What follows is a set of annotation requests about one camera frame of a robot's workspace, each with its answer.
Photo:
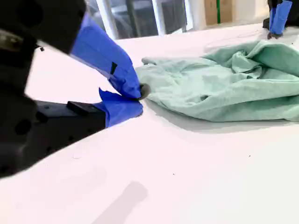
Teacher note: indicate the pale green T-shirt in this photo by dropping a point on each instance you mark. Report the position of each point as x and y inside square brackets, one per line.
[210, 81]

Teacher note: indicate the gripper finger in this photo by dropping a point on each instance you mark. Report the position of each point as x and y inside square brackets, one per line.
[283, 16]
[100, 49]
[119, 109]
[272, 21]

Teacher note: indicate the brown cardboard panel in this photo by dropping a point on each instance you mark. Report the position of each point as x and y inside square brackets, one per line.
[211, 11]

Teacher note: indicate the white window frame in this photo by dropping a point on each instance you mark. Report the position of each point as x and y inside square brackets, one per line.
[158, 16]

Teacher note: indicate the green pole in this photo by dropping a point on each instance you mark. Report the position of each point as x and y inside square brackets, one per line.
[218, 11]

